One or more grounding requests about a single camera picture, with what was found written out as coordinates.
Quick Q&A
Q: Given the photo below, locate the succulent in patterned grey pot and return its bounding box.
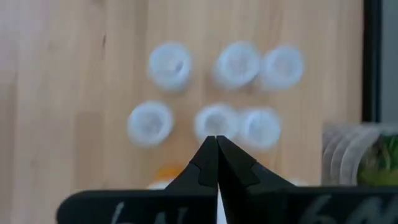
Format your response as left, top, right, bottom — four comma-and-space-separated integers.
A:
322, 121, 398, 187

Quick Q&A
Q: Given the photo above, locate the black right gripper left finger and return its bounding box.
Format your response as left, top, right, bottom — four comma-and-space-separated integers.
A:
164, 135, 219, 192

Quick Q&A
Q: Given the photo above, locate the wooden shelf with black legs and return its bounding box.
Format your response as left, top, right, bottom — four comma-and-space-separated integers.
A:
0, 0, 364, 224

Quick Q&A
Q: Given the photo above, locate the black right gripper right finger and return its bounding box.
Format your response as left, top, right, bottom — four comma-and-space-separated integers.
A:
216, 135, 295, 224

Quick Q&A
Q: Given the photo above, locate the orange pill bottle white cap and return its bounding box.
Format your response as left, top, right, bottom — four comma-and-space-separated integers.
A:
146, 166, 184, 191

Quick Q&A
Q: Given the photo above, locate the small translucent white bottle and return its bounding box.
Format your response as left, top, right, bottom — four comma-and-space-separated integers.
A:
126, 100, 174, 147
147, 42, 193, 93
213, 40, 261, 90
193, 104, 239, 144
238, 107, 282, 152

